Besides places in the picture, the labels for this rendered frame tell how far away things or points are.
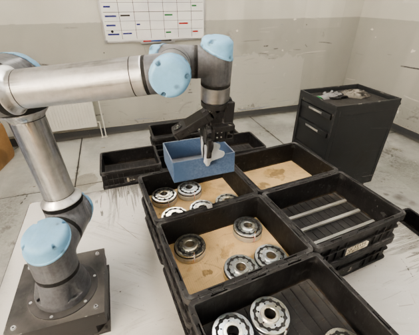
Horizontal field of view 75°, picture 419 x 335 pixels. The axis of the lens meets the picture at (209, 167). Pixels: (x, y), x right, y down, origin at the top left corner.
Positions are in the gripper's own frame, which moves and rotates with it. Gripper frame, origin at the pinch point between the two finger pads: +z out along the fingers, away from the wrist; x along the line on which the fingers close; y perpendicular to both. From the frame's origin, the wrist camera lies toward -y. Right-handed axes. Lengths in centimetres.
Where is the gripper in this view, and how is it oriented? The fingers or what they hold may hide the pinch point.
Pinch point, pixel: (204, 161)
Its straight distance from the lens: 84.0
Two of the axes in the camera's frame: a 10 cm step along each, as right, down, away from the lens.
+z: -0.4, 7.8, 6.3
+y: 9.6, -1.5, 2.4
